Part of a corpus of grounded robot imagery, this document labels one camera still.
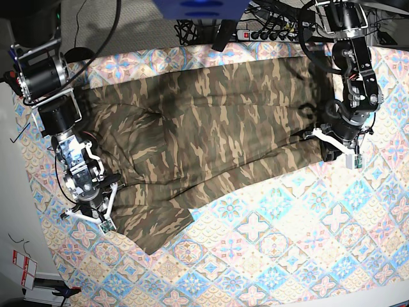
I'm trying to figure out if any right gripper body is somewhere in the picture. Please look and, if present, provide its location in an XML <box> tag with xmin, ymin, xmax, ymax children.
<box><xmin>62</xmin><ymin>161</ymin><xmax>121</xmax><ymax>217</ymax></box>

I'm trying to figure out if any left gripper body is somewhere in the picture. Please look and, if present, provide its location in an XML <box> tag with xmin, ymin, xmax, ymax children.
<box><xmin>303</xmin><ymin>108</ymin><xmax>373</xmax><ymax>158</ymax></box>

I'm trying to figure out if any camouflage T-shirt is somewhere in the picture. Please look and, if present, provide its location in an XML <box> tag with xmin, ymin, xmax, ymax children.
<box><xmin>76</xmin><ymin>57</ymin><xmax>334</xmax><ymax>254</ymax></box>

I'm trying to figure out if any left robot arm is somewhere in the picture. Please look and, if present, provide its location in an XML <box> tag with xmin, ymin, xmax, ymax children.
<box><xmin>297</xmin><ymin>1</ymin><xmax>383</xmax><ymax>169</ymax></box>

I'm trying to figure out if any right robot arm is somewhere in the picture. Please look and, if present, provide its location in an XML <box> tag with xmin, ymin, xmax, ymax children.
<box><xmin>1</xmin><ymin>1</ymin><xmax>119</xmax><ymax>224</ymax></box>

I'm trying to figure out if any black allen key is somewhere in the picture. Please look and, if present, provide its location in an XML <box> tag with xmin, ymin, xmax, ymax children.
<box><xmin>10</xmin><ymin>122</ymin><xmax>31</xmax><ymax>144</ymax></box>

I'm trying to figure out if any red white label card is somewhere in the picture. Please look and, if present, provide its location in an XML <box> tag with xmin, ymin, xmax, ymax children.
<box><xmin>12</xmin><ymin>250</ymin><xmax>37</xmax><ymax>290</ymax></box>

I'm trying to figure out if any patterned tile tablecloth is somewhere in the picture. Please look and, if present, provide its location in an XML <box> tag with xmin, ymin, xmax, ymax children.
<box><xmin>13</xmin><ymin>47</ymin><xmax>408</xmax><ymax>306</ymax></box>

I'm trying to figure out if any blue orange bottom clamp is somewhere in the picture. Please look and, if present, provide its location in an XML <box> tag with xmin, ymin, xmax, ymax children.
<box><xmin>52</xmin><ymin>286</ymin><xmax>81</xmax><ymax>306</ymax></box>

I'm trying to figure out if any red black clamp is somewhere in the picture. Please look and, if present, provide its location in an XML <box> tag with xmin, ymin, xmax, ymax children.
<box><xmin>1</xmin><ymin>70</ymin><xmax>22</xmax><ymax>97</ymax></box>

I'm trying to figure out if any white power strip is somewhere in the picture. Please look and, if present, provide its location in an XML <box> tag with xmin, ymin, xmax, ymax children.
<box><xmin>236</xmin><ymin>29</ymin><xmax>297</xmax><ymax>42</ymax></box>

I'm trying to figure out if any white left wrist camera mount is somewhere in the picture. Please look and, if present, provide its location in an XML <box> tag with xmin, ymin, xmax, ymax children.
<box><xmin>304</xmin><ymin>128</ymin><xmax>365</xmax><ymax>169</ymax></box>

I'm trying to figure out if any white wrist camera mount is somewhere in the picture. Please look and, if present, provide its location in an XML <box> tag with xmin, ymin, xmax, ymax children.
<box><xmin>60</xmin><ymin>183</ymin><xmax>118</xmax><ymax>234</ymax></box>
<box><xmin>304</xmin><ymin>128</ymin><xmax>365</xmax><ymax>169</ymax></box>

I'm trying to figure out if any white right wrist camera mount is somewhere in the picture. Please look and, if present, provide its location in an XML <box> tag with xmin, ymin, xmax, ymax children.
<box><xmin>60</xmin><ymin>183</ymin><xmax>118</xmax><ymax>234</ymax></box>

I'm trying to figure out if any black wire basket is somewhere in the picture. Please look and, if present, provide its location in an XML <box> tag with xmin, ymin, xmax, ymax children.
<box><xmin>174</xmin><ymin>19</ymin><xmax>200</xmax><ymax>46</ymax></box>

